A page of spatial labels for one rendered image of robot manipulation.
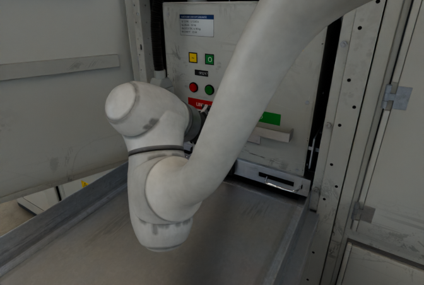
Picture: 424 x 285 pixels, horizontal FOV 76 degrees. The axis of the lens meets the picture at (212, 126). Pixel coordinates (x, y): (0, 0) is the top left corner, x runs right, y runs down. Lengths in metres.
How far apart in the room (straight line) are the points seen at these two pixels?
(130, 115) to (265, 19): 0.27
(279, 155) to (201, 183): 0.52
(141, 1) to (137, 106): 0.54
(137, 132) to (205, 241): 0.37
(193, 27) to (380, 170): 0.62
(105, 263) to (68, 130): 0.46
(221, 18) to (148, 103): 0.43
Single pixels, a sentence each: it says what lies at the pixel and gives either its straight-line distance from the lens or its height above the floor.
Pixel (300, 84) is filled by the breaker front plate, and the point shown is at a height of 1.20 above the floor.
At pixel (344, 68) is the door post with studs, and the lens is 0.68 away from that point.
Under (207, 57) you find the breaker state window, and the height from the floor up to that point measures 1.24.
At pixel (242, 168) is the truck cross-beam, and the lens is 0.90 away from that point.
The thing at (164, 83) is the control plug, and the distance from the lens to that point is 0.86.
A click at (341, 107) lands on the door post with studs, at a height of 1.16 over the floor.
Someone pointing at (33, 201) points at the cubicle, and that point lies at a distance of 2.24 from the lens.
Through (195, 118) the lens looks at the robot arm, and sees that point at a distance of 0.58.
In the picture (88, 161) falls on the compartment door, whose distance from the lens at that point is 1.06.
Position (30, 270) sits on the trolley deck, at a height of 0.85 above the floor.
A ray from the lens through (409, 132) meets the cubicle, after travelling 0.70.
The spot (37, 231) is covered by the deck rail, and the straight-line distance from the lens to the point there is 0.84.
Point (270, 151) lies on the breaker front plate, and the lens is 0.84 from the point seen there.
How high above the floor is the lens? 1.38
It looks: 24 degrees down
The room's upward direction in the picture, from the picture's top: straight up
